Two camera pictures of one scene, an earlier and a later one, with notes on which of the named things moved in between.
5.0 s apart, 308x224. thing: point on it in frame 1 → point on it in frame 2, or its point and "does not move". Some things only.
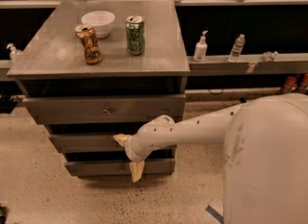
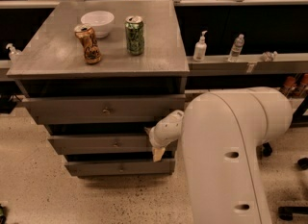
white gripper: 132,150 → 157,139
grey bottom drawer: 120,166 does not move
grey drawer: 89,143 does not move
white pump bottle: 201,48 does not move
